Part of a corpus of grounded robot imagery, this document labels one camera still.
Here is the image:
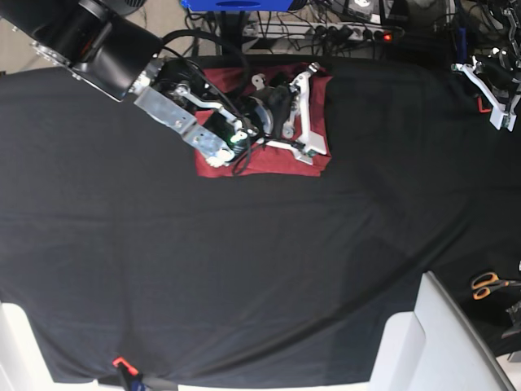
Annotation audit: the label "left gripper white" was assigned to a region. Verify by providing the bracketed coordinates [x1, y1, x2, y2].
[451, 55, 518, 131]

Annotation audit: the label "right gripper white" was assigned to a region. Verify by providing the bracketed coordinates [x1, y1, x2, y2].
[250, 62, 326, 165]

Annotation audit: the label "red long-sleeve T-shirt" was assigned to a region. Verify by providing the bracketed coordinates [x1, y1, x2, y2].
[194, 63, 332, 178]

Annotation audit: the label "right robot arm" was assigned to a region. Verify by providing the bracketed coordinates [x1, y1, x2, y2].
[1, 1, 330, 178]

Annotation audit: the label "orange black clamp right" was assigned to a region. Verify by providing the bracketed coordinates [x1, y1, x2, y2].
[477, 96, 492, 113]

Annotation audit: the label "white power strip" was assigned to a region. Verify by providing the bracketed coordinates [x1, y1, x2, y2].
[312, 22, 405, 45]

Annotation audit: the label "black table stand column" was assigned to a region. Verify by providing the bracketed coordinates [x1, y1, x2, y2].
[217, 11, 250, 51]

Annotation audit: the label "blue plastic box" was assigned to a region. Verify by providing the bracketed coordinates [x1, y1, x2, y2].
[181, 0, 292, 12]

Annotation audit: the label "black crumpled bag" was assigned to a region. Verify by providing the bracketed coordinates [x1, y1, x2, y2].
[501, 301, 521, 339]

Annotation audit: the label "black table cloth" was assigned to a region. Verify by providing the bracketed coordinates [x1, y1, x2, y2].
[1, 59, 520, 388]

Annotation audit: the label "white foam block right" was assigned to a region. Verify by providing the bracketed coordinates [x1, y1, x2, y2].
[368, 271, 515, 391]

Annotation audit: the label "white foam block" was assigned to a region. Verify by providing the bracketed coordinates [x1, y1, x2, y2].
[1, 303, 99, 390]
[368, 271, 515, 391]

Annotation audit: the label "orange blue clamp bottom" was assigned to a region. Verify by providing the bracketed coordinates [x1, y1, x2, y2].
[112, 357, 147, 391]

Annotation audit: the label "white foam block left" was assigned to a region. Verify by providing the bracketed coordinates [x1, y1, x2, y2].
[1, 303, 99, 390]

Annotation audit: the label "blue clamp post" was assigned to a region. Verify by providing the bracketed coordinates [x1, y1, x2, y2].
[455, 27, 468, 64]

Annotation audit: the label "yellow-handled scissors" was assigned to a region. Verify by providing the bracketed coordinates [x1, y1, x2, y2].
[471, 271, 520, 301]

